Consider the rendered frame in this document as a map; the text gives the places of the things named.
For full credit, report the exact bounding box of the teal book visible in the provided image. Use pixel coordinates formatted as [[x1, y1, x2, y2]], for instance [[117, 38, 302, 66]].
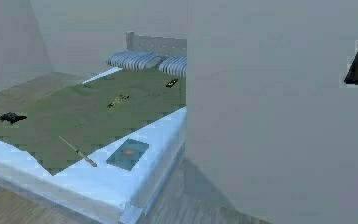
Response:
[[105, 138, 150, 172]]

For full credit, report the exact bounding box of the tan wooden stick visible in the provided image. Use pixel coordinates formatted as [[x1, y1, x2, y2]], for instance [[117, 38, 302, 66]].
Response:
[[58, 135, 98, 168]]

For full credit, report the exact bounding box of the black horn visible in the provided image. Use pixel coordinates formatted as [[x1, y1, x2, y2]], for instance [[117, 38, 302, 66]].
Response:
[[0, 111, 28, 125]]

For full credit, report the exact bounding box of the black and yellow remote control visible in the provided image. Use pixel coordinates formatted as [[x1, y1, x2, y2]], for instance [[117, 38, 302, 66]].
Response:
[[165, 78, 180, 89]]

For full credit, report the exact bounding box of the blue striped pillow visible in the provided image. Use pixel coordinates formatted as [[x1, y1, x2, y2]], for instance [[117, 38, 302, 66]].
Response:
[[158, 55, 188, 78], [106, 50, 163, 71]]

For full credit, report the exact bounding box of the yellow and black gadget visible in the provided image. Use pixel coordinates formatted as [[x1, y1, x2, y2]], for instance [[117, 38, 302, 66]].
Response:
[[107, 94, 132, 109]]

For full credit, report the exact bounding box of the olive green blanket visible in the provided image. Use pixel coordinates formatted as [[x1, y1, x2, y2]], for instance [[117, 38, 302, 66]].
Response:
[[0, 68, 187, 177]]

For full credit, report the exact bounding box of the white bed with grey headboard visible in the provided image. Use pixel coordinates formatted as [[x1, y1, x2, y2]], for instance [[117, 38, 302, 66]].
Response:
[[0, 31, 188, 224]]

